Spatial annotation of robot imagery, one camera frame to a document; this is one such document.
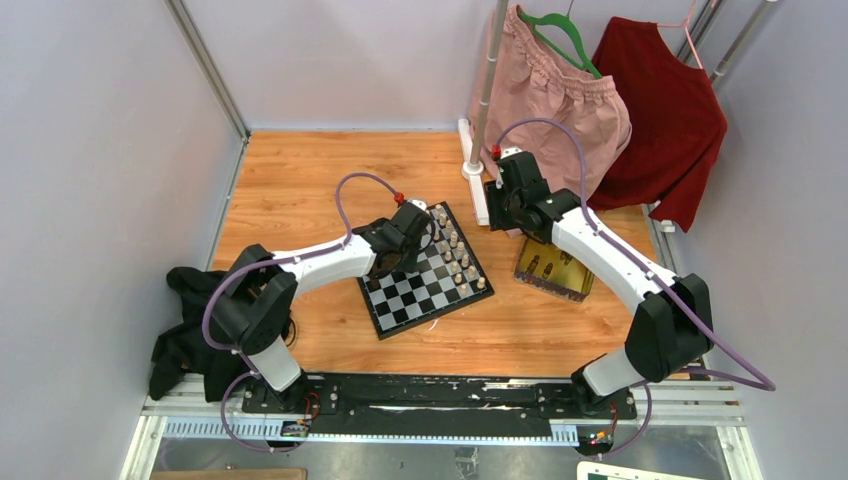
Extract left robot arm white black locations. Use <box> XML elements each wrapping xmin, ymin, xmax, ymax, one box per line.
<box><xmin>202</xmin><ymin>200</ymin><xmax>434</xmax><ymax>413</ymax></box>

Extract black white chess board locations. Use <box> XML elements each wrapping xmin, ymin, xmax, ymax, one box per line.
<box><xmin>358</xmin><ymin>239</ymin><xmax>495</xmax><ymax>340</ymax></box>

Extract yellow transparent piece tray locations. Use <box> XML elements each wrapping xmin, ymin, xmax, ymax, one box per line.
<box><xmin>513</xmin><ymin>239</ymin><xmax>595</xmax><ymax>303</ymax></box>

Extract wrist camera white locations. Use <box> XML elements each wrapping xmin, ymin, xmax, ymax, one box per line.
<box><xmin>408</xmin><ymin>198</ymin><xmax>428</xmax><ymax>212</ymax></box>
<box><xmin>490</xmin><ymin>145</ymin><xmax>523</xmax><ymax>163</ymax></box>

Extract black cloth heap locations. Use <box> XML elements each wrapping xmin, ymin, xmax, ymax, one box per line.
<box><xmin>148</xmin><ymin>266</ymin><xmax>295</xmax><ymax>404</ymax></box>

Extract row of light chess pieces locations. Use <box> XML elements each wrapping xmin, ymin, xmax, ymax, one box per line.
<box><xmin>421</xmin><ymin>202</ymin><xmax>494</xmax><ymax>305</ymax></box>

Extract dark chess pieces in tray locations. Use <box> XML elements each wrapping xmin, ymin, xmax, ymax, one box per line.
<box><xmin>524</xmin><ymin>252</ymin><xmax>573</xmax><ymax>282</ymax></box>

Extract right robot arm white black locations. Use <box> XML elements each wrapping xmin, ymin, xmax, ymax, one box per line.
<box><xmin>484</xmin><ymin>147</ymin><xmax>714</xmax><ymax>418</ymax></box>

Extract pink clothes hanger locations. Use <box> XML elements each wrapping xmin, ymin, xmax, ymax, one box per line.
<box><xmin>657</xmin><ymin>0</ymin><xmax>704</xmax><ymax>70</ymax></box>

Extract dark red hanging shirt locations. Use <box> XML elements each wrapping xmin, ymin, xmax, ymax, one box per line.
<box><xmin>589</xmin><ymin>17</ymin><xmax>728</xmax><ymax>231</ymax></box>

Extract white clothes rack stand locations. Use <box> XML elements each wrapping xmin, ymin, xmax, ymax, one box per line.
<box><xmin>457</xmin><ymin>0</ymin><xmax>509</xmax><ymax>226</ymax></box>

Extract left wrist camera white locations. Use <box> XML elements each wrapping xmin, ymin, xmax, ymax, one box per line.
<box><xmin>408</xmin><ymin>198</ymin><xmax>428</xmax><ymax>212</ymax></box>

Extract green clothes hanger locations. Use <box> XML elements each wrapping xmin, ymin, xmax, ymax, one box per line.
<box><xmin>516</xmin><ymin>10</ymin><xmax>604</xmax><ymax>82</ymax></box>

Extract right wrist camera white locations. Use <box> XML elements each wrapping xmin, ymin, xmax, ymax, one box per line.
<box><xmin>490</xmin><ymin>145</ymin><xmax>523</xmax><ymax>163</ymax></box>

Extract pink hanging shorts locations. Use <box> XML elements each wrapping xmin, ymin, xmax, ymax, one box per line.
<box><xmin>480</xmin><ymin>4</ymin><xmax>632</xmax><ymax>198</ymax></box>

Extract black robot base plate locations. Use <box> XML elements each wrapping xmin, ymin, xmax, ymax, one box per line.
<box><xmin>240</xmin><ymin>373</ymin><xmax>637</xmax><ymax>453</ymax></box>

